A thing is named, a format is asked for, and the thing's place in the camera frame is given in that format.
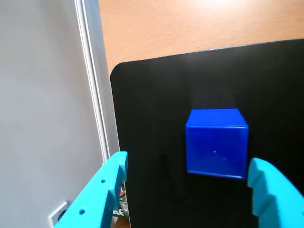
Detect cyan gripper finger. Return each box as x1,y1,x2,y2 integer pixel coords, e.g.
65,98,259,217
247,157,304,228
54,151,129,228

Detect blue cube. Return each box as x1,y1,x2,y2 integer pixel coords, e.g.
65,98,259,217
185,108,249,180

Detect green printed box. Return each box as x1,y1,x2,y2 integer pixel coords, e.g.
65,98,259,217
113,181,130,219

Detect black mat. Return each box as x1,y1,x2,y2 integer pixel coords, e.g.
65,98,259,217
110,38,304,228

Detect white wall socket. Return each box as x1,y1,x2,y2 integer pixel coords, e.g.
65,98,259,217
48,201,70,228

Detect white wall trim strip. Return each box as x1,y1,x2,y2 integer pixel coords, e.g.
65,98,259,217
75,0,111,164

